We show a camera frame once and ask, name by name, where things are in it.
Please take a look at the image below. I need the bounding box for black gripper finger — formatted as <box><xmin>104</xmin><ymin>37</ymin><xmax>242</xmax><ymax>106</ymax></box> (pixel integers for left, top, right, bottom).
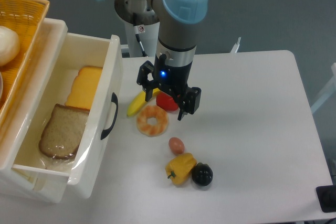
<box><xmin>177</xmin><ymin>87</ymin><xmax>202</xmax><ymax>121</ymax></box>
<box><xmin>137</xmin><ymin>60</ymin><xmax>159</xmax><ymax>101</ymax></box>

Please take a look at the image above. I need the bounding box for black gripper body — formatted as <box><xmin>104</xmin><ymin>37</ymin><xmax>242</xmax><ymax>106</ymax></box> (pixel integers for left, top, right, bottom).
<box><xmin>153</xmin><ymin>55</ymin><xmax>193</xmax><ymax>97</ymax></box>

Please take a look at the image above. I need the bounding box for brown egg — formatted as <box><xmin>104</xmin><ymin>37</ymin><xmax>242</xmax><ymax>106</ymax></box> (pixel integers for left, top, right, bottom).
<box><xmin>169</xmin><ymin>137</ymin><xmax>185</xmax><ymax>155</ymax></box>

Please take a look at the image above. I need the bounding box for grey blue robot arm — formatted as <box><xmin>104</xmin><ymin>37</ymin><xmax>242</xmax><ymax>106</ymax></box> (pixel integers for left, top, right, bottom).
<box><xmin>125</xmin><ymin>0</ymin><xmax>208</xmax><ymax>118</ymax></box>

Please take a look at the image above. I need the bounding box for red tomato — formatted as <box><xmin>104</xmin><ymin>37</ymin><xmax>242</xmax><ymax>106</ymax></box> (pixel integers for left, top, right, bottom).
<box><xmin>156</xmin><ymin>92</ymin><xmax>179</xmax><ymax>111</ymax></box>

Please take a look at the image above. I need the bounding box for yellow banana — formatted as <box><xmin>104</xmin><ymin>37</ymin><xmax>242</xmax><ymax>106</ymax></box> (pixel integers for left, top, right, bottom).
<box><xmin>127</xmin><ymin>91</ymin><xmax>148</xmax><ymax>117</ymax></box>

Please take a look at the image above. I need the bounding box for orange toast slice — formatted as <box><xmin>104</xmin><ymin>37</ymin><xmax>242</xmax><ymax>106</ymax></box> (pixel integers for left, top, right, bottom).
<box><xmin>65</xmin><ymin>66</ymin><xmax>102</xmax><ymax>111</ymax></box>

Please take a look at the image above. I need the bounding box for yellow bell pepper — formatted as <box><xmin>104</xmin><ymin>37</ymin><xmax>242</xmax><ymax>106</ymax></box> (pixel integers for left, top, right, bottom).
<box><xmin>165</xmin><ymin>153</ymin><xmax>197</xmax><ymax>185</ymax></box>

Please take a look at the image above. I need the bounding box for black round fruit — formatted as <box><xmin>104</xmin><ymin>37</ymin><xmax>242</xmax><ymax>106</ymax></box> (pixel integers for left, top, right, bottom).
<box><xmin>191</xmin><ymin>163</ymin><xmax>213</xmax><ymax>187</ymax></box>

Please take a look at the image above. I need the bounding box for brown bread slice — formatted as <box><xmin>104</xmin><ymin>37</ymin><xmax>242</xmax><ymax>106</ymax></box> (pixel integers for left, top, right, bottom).
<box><xmin>38</xmin><ymin>104</ymin><xmax>89</xmax><ymax>159</ymax></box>

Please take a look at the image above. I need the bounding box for yellow woven basket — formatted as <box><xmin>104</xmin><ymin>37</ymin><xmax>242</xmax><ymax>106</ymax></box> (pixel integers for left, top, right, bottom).
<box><xmin>1</xmin><ymin>0</ymin><xmax>50</xmax><ymax>124</ymax></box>

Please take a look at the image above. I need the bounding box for white bun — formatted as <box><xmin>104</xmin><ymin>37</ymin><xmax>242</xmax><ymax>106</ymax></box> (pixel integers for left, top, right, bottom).
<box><xmin>1</xmin><ymin>26</ymin><xmax>20</xmax><ymax>67</ymax></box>

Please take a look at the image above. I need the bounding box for white plastic drawer box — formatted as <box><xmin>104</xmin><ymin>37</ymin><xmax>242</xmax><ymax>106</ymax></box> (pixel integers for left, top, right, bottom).
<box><xmin>1</xmin><ymin>18</ymin><xmax>123</xmax><ymax>203</ymax></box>

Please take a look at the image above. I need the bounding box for black device at edge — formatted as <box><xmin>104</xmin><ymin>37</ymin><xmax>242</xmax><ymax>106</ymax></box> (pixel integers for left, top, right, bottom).
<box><xmin>316</xmin><ymin>185</ymin><xmax>336</xmax><ymax>213</ymax></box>

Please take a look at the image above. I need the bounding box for black drawer handle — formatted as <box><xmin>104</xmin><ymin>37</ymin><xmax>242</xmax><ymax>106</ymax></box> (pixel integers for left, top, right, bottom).
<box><xmin>100</xmin><ymin>92</ymin><xmax>119</xmax><ymax>140</ymax></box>

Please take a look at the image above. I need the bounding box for orange shrimp ring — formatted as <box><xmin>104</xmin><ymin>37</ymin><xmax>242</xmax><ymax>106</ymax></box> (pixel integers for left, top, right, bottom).
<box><xmin>136</xmin><ymin>105</ymin><xmax>169</xmax><ymax>137</ymax></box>

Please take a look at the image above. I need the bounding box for white frame at right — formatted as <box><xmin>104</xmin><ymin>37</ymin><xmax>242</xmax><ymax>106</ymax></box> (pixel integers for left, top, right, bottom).
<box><xmin>310</xmin><ymin>63</ymin><xmax>335</xmax><ymax>114</ymax></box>

